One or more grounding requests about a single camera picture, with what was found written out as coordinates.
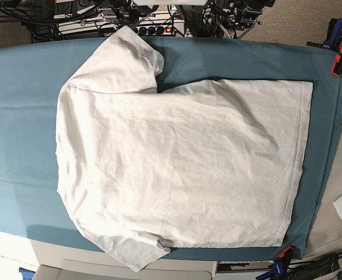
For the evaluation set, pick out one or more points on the beige drawer cabinet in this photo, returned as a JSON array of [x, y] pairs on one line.
[[96, 263]]

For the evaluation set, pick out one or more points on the orange blue clamp bottom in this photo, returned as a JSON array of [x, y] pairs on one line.
[[280, 266]]

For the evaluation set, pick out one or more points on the white overhead mount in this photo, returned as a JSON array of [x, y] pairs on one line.
[[170, 2]]

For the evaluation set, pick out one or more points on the white T-shirt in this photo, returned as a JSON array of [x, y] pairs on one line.
[[210, 164]]

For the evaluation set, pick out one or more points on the teal table cover cloth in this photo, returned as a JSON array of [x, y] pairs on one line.
[[32, 75]]

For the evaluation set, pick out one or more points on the power strip with red switch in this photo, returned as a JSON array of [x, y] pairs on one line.
[[152, 31]]

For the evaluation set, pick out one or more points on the blue clamp top right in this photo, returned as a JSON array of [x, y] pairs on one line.
[[333, 38]]

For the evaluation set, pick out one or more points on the orange black clamp top right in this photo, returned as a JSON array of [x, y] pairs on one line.
[[336, 69]]

